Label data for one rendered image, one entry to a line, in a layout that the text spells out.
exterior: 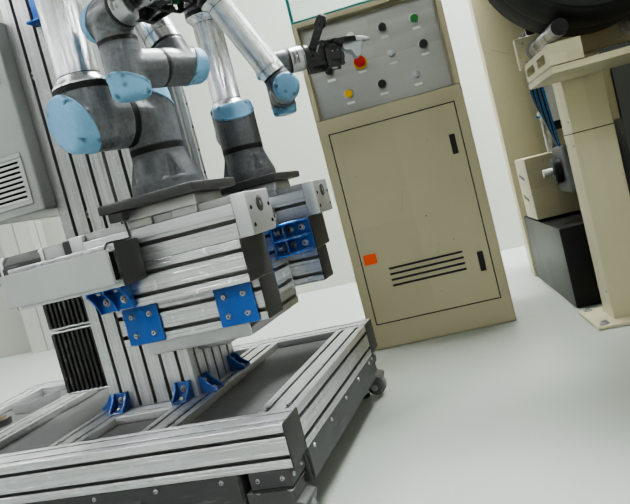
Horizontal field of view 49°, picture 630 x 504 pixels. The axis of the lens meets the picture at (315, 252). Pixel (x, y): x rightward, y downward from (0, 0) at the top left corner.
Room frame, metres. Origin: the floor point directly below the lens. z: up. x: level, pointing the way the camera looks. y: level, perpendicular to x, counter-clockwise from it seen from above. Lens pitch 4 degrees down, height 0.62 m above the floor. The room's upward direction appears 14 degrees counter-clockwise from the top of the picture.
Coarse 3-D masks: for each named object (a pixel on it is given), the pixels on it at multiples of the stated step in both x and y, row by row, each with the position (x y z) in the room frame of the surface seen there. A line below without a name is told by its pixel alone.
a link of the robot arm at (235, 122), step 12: (216, 108) 1.94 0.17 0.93; (228, 108) 1.92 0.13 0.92; (240, 108) 1.93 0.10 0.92; (252, 108) 1.96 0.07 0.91; (216, 120) 1.95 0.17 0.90; (228, 120) 1.92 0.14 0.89; (240, 120) 1.92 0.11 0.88; (252, 120) 1.95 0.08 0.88; (216, 132) 2.02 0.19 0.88; (228, 132) 1.92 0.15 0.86; (240, 132) 1.92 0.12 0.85; (252, 132) 1.94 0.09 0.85; (228, 144) 1.93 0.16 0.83; (240, 144) 1.92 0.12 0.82
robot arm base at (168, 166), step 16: (160, 144) 1.45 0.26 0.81; (176, 144) 1.47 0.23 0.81; (144, 160) 1.45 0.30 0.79; (160, 160) 1.44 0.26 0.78; (176, 160) 1.46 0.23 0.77; (144, 176) 1.44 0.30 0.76; (160, 176) 1.43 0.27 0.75; (176, 176) 1.44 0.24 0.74; (192, 176) 1.46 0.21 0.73; (144, 192) 1.44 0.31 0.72
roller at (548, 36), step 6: (558, 18) 1.83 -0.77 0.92; (552, 24) 1.83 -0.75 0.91; (558, 24) 1.83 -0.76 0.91; (564, 24) 1.82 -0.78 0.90; (546, 30) 1.89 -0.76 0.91; (552, 30) 1.83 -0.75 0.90; (558, 30) 1.83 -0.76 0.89; (564, 30) 1.82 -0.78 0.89; (540, 36) 1.98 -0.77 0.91; (546, 36) 1.90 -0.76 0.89; (552, 36) 1.86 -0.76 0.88; (558, 36) 1.84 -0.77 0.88; (534, 42) 2.08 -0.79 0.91; (540, 42) 1.99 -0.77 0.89; (546, 42) 1.94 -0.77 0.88; (552, 42) 1.93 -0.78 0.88; (534, 48) 2.08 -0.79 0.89; (540, 48) 2.03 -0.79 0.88; (534, 54) 2.13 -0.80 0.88
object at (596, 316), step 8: (584, 312) 2.35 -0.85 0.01; (592, 312) 2.32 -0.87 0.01; (600, 312) 2.30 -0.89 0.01; (592, 320) 2.22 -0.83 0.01; (600, 320) 2.20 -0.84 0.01; (608, 320) 2.18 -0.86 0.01; (616, 320) 2.15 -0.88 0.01; (624, 320) 2.13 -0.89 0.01; (600, 328) 2.12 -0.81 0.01; (608, 328) 2.12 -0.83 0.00
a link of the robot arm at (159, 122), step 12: (156, 96) 1.46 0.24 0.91; (168, 96) 1.49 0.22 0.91; (132, 108) 1.41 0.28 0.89; (144, 108) 1.43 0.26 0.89; (156, 108) 1.45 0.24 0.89; (168, 108) 1.48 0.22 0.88; (144, 120) 1.43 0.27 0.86; (156, 120) 1.45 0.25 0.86; (168, 120) 1.47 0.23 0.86; (144, 132) 1.44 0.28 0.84; (156, 132) 1.45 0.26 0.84; (168, 132) 1.46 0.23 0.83; (180, 132) 1.51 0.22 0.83; (132, 144) 1.44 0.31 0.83; (144, 144) 1.45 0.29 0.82
